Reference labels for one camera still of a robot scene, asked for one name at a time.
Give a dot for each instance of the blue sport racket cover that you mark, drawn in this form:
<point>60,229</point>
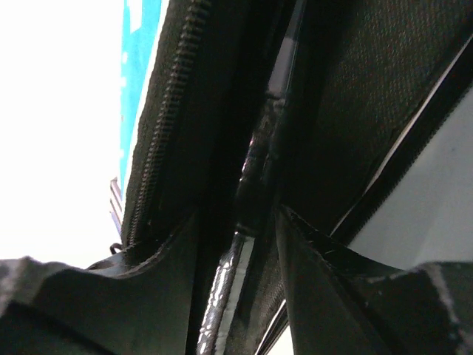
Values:
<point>141,28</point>

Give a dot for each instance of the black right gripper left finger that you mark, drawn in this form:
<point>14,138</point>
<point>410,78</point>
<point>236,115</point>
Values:
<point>134,302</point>

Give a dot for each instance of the white racket black grip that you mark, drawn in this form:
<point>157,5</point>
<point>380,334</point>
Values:
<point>254,196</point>

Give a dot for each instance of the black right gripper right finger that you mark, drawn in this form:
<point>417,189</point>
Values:
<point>340,302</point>

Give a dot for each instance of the black sport racket cover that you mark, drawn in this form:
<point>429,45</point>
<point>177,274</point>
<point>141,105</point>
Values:
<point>373,83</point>

